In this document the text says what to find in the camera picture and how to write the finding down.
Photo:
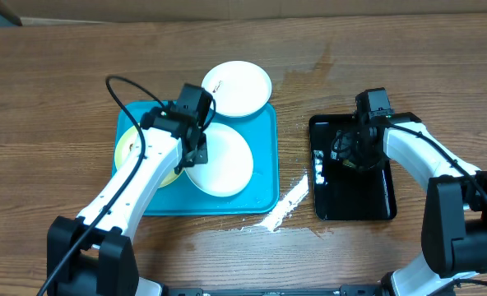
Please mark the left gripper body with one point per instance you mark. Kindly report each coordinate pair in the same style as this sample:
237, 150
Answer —
201, 157

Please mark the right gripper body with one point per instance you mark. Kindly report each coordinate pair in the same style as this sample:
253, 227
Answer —
364, 157

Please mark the white plate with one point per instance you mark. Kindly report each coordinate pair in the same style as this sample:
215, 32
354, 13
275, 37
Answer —
229, 166
239, 88

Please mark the green yellow sponge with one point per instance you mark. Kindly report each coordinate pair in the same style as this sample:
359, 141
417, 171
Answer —
349, 164

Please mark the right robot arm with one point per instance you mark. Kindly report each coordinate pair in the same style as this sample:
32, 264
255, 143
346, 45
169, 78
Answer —
454, 227

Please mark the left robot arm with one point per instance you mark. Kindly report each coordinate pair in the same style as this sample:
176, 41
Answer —
93, 253

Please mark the black rectangular tray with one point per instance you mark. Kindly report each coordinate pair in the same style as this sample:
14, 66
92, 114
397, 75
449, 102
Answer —
341, 192

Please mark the teal plastic tray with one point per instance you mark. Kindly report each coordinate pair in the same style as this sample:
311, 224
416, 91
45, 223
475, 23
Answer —
183, 198

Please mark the yellow plate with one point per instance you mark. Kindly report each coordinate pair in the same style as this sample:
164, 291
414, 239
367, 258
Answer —
125, 145

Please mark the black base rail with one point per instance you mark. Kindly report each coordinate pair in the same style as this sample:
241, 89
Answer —
344, 290

